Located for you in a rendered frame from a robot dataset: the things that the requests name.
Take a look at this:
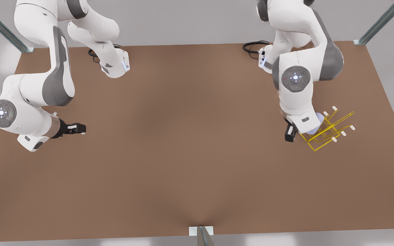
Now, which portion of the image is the pale blue cup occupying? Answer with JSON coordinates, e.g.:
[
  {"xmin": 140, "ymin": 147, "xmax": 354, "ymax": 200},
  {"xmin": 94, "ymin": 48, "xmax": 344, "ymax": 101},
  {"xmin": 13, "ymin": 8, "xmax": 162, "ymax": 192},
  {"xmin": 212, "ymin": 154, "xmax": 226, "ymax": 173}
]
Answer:
[{"xmin": 306, "ymin": 112, "xmax": 325, "ymax": 135}]

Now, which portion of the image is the yellow wire cup holder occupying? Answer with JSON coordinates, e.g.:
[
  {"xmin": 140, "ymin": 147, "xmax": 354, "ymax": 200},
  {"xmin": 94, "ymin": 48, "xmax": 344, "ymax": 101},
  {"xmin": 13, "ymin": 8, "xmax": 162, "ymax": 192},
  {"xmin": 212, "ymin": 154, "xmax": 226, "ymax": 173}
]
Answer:
[{"xmin": 300, "ymin": 106, "xmax": 356, "ymax": 152}]

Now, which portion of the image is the black cable loop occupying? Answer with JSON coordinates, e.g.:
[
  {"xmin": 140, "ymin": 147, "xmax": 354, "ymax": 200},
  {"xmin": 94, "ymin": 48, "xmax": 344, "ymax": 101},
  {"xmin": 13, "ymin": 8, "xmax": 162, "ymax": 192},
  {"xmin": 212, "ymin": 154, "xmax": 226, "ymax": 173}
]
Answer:
[
  {"xmin": 242, "ymin": 41, "xmax": 271, "ymax": 59},
  {"xmin": 88, "ymin": 44, "xmax": 122, "ymax": 64}
]

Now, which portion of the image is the silver frame post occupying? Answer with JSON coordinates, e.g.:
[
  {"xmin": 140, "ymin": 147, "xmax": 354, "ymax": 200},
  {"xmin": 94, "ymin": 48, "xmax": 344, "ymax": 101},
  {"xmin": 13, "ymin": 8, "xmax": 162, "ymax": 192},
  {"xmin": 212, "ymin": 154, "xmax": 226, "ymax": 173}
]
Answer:
[
  {"xmin": 188, "ymin": 226, "xmax": 215, "ymax": 246},
  {"xmin": 0, "ymin": 3, "xmax": 35, "ymax": 53},
  {"xmin": 353, "ymin": 0, "xmax": 394, "ymax": 46}
]

